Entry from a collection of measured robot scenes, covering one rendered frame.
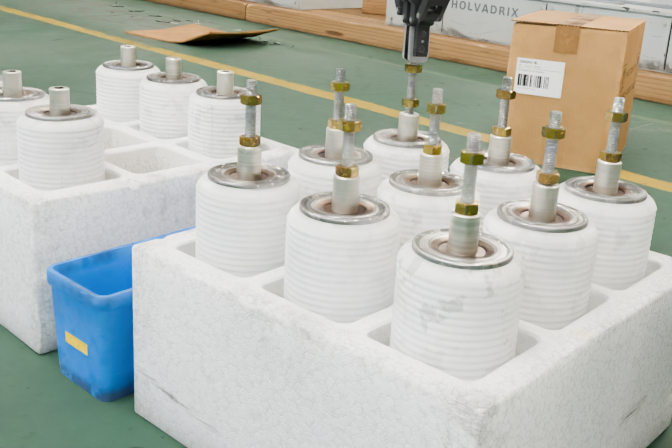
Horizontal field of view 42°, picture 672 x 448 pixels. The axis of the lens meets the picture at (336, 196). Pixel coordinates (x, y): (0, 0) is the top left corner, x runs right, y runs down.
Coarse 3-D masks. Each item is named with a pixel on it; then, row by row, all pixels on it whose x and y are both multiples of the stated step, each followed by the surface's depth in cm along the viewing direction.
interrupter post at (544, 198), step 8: (536, 184) 72; (552, 184) 72; (536, 192) 72; (544, 192) 71; (552, 192) 71; (536, 200) 72; (544, 200) 71; (552, 200) 72; (536, 208) 72; (544, 208) 72; (552, 208) 72; (536, 216) 72; (544, 216) 72; (552, 216) 72
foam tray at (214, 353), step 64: (192, 256) 84; (192, 320) 77; (256, 320) 70; (320, 320) 68; (384, 320) 69; (576, 320) 71; (640, 320) 75; (192, 384) 78; (256, 384) 72; (320, 384) 67; (384, 384) 62; (448, 384) 60; (512, 384) 60; (576, 384) 67; (640, 384) 79
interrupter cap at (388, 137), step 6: (378, 132) 97; (384, 132) 98; (390, 132) 98; (396, 132) 98; (420, 132) 99; (426, 132) 99; (378, 138) 95; (384, 138) 95; (390, 138) 96; (396, 138) 97; (420, 138) 97; (426, 138) 97; (384, 144) 94; (390, 144) 93; (396, 144) 93; (402, 144) 93; (408, 144) 93; (414, 144) 93; (420, 144) 93
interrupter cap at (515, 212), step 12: (504, 204) 75; (516, 204) 75; (528, 204) 75; (504, 216) 72; (516, 216) 72; (528, 216) 73; (564, 216) 73; (576, 216) 73; (528, 228) 70; (540, 228) 69; (552, 228) 69; (564, 228) 70; (576, 228) 70
